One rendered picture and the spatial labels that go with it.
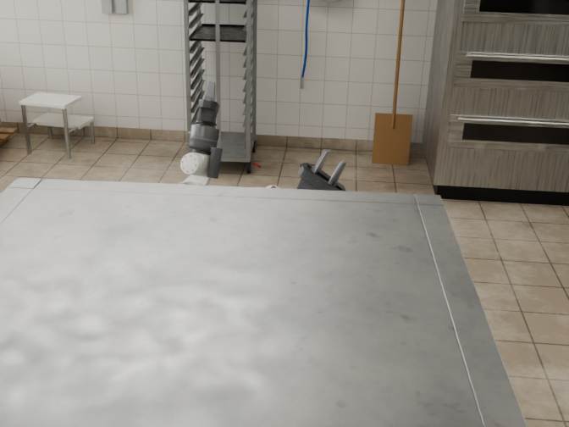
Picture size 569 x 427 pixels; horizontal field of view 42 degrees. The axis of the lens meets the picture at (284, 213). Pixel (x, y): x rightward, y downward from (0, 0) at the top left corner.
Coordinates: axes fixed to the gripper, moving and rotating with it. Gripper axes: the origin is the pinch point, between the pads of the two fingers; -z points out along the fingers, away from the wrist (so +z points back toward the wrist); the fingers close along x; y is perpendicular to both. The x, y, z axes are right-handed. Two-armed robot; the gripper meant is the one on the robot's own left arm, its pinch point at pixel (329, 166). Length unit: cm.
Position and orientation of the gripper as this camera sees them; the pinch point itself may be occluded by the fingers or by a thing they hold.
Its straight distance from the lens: 172.9
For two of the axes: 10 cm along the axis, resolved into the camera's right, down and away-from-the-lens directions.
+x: -7.6, -5.8, 2.9
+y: 5.0, -2.3, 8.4
